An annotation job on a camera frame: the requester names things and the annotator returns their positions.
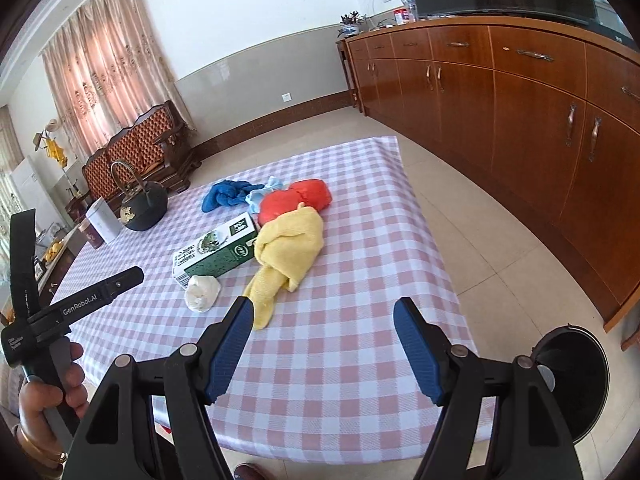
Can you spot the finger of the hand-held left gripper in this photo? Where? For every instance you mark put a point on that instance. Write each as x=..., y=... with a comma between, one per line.
x=24, y=260
x=90, y=300

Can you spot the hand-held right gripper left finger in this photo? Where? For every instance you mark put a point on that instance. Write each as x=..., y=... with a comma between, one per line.
x=227, y=350

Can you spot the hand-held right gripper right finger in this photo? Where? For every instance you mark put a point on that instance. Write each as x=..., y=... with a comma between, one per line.
x=422, y=350

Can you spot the white paper ball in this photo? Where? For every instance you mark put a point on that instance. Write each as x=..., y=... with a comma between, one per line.
x=202, y=294

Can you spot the green and white carton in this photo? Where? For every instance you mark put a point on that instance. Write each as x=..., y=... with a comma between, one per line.
x=215, y=255

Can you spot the yellow cloth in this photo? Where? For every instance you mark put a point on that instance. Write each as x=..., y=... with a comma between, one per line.
x=290, y=245

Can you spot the blue cloth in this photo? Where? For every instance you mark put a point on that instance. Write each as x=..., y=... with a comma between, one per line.
x=225, y=194

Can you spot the black trash bin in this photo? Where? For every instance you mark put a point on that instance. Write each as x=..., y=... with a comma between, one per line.
x=575, y=385

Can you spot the light blue face mask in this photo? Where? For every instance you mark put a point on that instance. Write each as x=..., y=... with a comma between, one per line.
x=260, y=196

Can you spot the red plastic bag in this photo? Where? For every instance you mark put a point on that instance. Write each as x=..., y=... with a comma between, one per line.
x=285, y=202

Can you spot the person's left hand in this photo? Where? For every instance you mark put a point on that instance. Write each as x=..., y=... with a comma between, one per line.
x=37, y=420

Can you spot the yellow fruit pile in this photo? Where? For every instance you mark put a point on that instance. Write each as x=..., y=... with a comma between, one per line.
x=52, y=249

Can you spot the low wooden cabinet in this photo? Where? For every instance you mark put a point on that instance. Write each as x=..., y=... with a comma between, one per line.
x=62, y=270

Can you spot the dark red tin canister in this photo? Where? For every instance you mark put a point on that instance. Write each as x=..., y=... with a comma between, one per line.
x=91, y=237

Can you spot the white refrigerator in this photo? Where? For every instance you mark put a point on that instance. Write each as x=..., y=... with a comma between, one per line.
x=30, y=190

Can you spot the white tin canister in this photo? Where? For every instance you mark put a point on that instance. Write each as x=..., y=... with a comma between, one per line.
x=104, y=220

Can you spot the pink checked tablecloth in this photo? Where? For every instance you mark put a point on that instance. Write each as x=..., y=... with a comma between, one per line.
x=350, y=280

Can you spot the black cast iron teapot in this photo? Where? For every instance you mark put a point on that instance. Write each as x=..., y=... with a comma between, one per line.
x=142, y=210

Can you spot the yellow decorative plant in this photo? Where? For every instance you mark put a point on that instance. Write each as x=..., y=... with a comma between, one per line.
x=54, y=150

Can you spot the person's maroon shoe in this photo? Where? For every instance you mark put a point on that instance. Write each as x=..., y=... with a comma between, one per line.
x=250, y=472

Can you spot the wooden bench with orange cushions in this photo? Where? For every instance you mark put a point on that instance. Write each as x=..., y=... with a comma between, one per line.
x=140, y=145

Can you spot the pink embroidered curtain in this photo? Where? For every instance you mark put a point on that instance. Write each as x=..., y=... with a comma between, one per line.
x=110, y=60

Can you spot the long brown wooden cabinet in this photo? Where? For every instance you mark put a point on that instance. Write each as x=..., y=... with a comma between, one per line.
x=525, y=125

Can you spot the potted plant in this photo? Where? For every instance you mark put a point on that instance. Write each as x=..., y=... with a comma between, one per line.
x=352, y=25

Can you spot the red lidded jar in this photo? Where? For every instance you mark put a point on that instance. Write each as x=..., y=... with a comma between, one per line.
x=399, y=16

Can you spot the clear plastic bottle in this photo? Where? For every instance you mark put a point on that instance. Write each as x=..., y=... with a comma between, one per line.
x=410, y=5

